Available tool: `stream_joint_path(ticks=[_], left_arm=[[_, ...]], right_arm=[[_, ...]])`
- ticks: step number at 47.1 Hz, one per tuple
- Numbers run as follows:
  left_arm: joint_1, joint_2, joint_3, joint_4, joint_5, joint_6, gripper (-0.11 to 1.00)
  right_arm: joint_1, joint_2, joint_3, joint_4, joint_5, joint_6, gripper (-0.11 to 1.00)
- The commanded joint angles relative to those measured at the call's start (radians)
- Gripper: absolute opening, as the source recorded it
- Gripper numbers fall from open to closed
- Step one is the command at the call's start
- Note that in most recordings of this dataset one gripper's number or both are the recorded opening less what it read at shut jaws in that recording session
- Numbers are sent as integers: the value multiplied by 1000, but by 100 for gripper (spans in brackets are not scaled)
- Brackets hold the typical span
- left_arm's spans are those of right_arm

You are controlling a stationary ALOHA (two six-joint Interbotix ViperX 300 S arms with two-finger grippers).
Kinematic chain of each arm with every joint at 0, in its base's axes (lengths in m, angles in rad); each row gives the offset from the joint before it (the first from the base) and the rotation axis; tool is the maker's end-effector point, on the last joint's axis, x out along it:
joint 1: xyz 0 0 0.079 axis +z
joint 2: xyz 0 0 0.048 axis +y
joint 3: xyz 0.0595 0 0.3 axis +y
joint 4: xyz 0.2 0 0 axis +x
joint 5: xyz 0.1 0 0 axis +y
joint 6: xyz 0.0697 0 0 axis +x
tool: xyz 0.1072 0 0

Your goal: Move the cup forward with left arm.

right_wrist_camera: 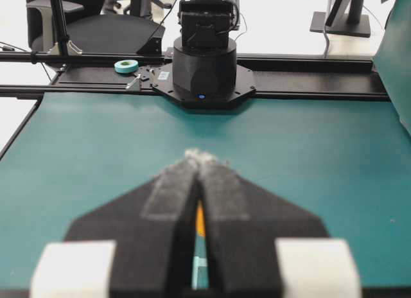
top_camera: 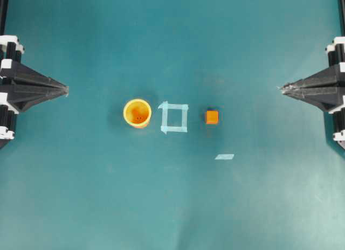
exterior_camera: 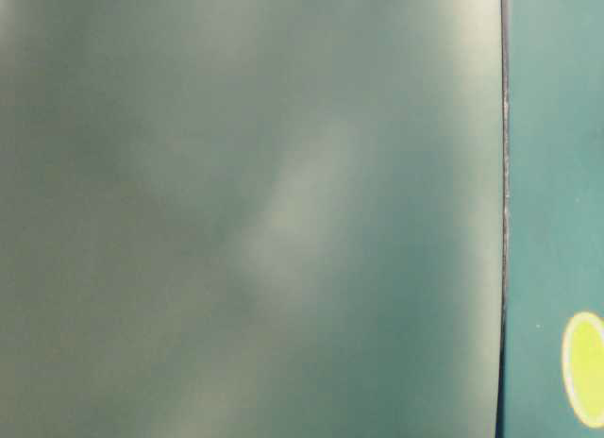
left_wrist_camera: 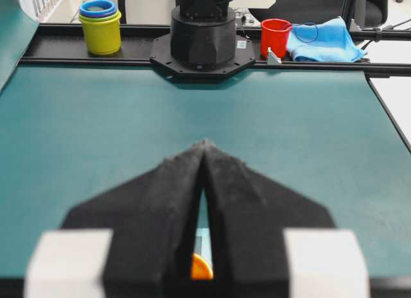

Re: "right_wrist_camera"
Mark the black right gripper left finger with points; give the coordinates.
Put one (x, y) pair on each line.
(140, 244)

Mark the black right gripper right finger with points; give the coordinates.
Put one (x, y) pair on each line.
(261, 245)

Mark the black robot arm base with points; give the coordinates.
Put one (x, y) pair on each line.
(204, 73)

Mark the orange object under gripper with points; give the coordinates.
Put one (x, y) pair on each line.
(200, 224)

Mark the teal tape roll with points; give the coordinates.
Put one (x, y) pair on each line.
(126, 66)

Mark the black office chair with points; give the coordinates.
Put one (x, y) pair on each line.
(95, 32)

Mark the black monitor stand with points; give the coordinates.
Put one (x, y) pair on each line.
(344, 17)

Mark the black aluminium frame rail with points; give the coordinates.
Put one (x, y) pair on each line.
(275, 77)

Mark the black vertical frame post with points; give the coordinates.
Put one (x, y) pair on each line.
(59, 22)

